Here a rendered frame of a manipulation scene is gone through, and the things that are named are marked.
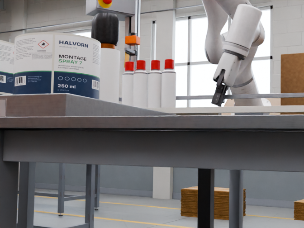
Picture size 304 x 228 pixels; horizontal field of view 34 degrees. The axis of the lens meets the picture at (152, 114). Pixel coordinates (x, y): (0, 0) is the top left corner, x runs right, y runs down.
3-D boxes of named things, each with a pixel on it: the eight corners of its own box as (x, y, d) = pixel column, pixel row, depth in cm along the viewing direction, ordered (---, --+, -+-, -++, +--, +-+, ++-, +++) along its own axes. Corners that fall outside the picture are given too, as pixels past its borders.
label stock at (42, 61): (20, 105, 125) (22, 48, 126) (99, 107, 127) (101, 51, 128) (4, 97, 105) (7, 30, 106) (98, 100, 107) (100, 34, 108)
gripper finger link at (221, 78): (226, 63, 160) (225, 75, 164) (216, 78, 155) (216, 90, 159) (230, 64, 159) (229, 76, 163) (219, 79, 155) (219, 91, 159)
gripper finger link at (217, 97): (218, 84, 163) (211, 103, 163) (215, 83, 160) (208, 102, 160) (226, 87, 161) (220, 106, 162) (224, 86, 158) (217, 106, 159)
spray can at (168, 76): (158, 118, 168) (159, 59, 170) (164, 119, 173) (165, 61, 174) (172, 118, 166) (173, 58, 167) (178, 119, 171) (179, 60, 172)
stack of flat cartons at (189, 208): (179, 216, 572) (180, 188, 574) (195, 211, 620) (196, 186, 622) (234, 220, 545) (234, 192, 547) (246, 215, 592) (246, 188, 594)
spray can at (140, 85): (130, 118, 170) (132, 59, 172) (134, 119, 175) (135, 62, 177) (145, 118, 169) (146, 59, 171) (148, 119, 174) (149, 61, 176)
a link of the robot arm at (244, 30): (233, 46, 168) (220, 39, 160) (246, 9, 167) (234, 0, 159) (254, 52, 163) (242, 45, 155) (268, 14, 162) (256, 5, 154)
